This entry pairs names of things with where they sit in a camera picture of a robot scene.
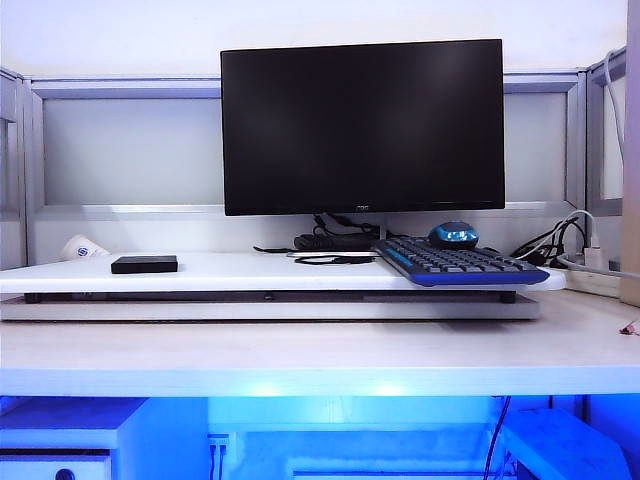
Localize black monitor cables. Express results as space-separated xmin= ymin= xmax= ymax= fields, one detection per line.
xmin=252 ymin=213 xmax=381 ymax=253

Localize silver framed side partition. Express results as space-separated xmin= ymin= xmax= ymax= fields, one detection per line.
xmin=0 ymin=66 xmax=33 ymax=254
xmin=584 ymin=45 xmax=628 ymax=217

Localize black portable hard drive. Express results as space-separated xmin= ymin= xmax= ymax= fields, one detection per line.
xmin=110 ymin=254 xmax=180 ymax=275

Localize black data cable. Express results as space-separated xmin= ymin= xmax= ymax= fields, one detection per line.
xmin=286 ymin=253 xmax=382 ymax=267

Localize black computer monitor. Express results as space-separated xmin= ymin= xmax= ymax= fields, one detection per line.
xmin=220 ymin=38 xmax=507 ymax=218

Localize dark cable under desk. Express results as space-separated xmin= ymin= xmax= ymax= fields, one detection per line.
xmin=482 ymin=394 xmax=513 ymax=480

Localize black cable bundle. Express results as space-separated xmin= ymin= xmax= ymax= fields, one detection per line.
xmin=510 ymin=214 xmax=588 ymax=267

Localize white raised desk board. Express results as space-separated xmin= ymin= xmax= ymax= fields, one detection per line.
xmin=0 ymin=250 xmax=567 ymax=295

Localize white base board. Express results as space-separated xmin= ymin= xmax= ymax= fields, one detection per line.
xmin=0 ymin=294 xmax=544 ymax=323

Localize blue and black mouse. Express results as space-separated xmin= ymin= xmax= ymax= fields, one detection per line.
xmin=427 ymin=220 xmax=481 ymax=250

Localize white box under desk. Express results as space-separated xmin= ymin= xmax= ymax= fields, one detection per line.
xmin=500 ymin=406 xmax=633 ymax=480

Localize white power strip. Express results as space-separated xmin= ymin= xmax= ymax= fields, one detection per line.
xmin=552 ymin=252 xmax=625 ymax=295

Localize white hanging cable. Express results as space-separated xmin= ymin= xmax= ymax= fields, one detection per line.
xmin=602 ymin=47 xmax=628 ymax=147

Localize black and blue keyboard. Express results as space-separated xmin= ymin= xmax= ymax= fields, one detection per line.
xmin=372 ymin=236 xmax=551 ymax=289

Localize white plug charger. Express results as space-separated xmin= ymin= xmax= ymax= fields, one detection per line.
xmin=582 ymin=242 xmax=610 ymax=267

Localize white paper cup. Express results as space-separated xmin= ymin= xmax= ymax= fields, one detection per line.
xmin=61 ymin=233 xmax=112 ymax=262

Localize grey power strip cord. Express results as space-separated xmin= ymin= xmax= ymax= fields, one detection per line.
xmin=559 ymin=253 xmax=640 ymax=278

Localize beige wooden post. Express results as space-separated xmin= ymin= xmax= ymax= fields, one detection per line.
xmin=619 ymin=0 xmax=640 ymax=306

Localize white cabinet under desk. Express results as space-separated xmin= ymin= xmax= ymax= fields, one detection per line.
xmin=0 ymin=397 xmax=208 ymax=480

